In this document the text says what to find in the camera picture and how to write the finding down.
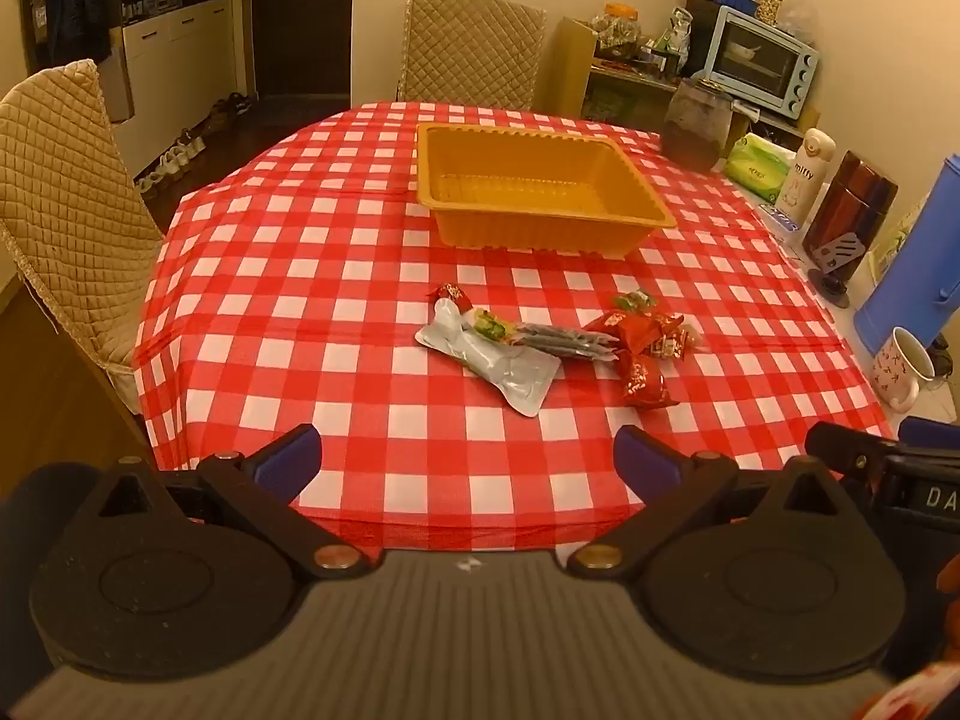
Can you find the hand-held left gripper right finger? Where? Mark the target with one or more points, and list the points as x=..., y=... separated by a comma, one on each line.
x=645, y=465

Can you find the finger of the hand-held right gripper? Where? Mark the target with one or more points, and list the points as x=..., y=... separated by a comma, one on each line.
x=844, y=446
x=930, y=433

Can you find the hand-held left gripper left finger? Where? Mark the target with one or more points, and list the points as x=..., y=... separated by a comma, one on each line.
x=289, y=461

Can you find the red white printed packet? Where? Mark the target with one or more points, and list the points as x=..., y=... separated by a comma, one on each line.
x=675, y=341

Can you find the grey stick packet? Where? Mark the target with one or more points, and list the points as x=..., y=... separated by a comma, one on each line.
x=570, y=333
x=581, y=351

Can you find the bright red snack packet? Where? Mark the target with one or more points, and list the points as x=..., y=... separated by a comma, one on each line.
x=637, y=331

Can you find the dark red snack packet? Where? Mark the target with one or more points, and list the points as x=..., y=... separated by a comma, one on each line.
x=600, y=324

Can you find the green red candy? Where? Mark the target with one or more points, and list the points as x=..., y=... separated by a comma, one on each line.
x=636, y=301

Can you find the white foil pouch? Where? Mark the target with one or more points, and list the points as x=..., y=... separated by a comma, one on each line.
x=502, y=371

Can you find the green snack packet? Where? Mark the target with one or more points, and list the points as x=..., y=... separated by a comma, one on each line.
x=495, y=328

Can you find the small red candy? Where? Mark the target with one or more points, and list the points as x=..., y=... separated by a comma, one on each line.
x=450, y=294

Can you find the yellow plastic tray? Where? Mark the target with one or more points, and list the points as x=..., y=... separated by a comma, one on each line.
x=540, y=191

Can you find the person's right hand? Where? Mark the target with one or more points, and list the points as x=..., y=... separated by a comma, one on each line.
x=951, y=577

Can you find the white patterned mug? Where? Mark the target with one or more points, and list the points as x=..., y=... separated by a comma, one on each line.
x=900, y=371

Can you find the red checkered tablecloth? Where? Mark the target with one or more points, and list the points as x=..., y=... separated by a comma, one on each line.
x=300, y=300

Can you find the blue plastic pitcher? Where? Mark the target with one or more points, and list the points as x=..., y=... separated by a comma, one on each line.
x=915, y=262

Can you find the red white cloth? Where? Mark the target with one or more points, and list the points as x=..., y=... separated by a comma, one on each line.
x=907, y=694

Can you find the blue white packet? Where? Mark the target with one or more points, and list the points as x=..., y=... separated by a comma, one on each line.
x=784, y=221

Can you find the brown metal flask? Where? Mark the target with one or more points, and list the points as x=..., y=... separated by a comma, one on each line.
x=851, y=202

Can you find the white thermos bottle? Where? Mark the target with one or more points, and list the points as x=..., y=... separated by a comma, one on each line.
x=804, y=176

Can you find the green tissue pack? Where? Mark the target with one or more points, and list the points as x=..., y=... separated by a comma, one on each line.
x=757, y=169

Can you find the row of shoes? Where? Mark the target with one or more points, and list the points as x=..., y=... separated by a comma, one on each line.
x=180, y=154

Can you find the glass jar with dark liquid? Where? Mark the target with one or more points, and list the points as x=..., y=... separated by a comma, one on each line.
x=697, y=131

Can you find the beige quilted chair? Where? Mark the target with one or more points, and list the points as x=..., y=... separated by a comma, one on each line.
x=67, y=202
x=472, y=52

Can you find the wooden shelf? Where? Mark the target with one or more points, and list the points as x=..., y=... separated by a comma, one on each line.
x=637, y=75

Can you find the light blue toaster oven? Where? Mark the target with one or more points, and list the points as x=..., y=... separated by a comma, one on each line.
x=757, y=64

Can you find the cardboard box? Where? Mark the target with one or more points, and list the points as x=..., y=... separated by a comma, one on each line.
x=570, y=67

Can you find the white cabinet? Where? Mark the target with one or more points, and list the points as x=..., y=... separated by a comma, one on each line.
x=180, y=52

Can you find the green white snack bag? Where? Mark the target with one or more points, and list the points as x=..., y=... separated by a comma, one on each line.
x=671, y=37

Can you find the plastic jar with orange lid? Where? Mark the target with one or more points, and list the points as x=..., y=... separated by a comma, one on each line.
x=616, y=30

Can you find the dark door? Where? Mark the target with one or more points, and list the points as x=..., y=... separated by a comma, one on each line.
x=300, y=15

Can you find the hanging dark coat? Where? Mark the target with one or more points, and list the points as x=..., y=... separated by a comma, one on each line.
x=67, y=0

